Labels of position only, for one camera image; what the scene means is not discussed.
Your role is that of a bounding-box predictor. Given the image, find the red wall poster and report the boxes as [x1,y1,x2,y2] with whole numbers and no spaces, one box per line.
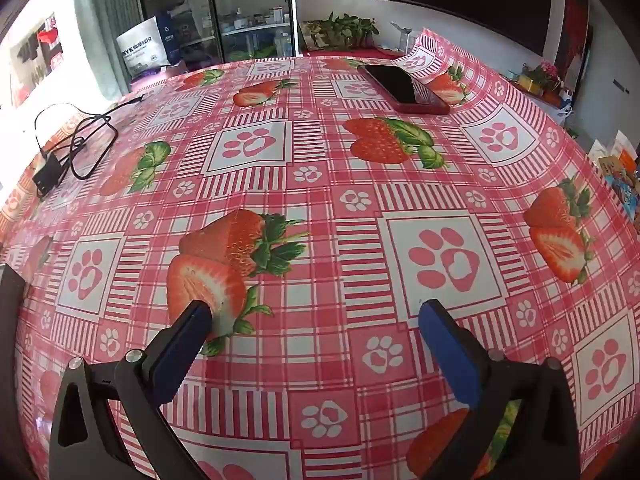
[555,0,594,97]

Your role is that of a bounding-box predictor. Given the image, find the white printed bag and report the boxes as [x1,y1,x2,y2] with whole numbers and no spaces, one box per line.
[116,16,168,81]

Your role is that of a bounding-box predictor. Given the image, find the small metal stand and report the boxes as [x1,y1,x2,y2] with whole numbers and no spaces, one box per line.
[390,21,419,54]

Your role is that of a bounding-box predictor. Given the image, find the glass door cabinet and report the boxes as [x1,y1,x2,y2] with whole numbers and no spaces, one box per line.
[135,0,296,63]

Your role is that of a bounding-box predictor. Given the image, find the blue bag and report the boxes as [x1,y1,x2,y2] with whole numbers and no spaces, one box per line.
[155,10,182,66]

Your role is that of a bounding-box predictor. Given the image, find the black power adapter with cable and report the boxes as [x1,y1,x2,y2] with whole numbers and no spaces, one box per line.
[34,94,147,182]

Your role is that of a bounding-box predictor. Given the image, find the strawberry printed tablecloth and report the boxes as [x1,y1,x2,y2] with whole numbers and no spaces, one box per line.
[0,27,640,480]

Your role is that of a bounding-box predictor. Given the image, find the green potted plant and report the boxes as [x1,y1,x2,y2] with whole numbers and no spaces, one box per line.
[300,12,381,52]

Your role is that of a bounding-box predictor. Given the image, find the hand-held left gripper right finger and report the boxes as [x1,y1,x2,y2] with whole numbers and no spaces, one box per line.
[407,299,583,480]

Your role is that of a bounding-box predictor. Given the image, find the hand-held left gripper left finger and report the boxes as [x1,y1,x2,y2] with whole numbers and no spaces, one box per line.
[49,299,213,480]

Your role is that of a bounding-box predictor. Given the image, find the colourful boxes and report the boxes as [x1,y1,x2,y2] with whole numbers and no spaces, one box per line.
[587,130,640,207]

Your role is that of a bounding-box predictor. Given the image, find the smartphone in red case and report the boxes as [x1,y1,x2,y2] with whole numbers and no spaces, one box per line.
[359,64,451,115]

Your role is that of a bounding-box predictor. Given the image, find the grey curtain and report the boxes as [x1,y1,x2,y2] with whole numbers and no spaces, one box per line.
[72,0,137,97]

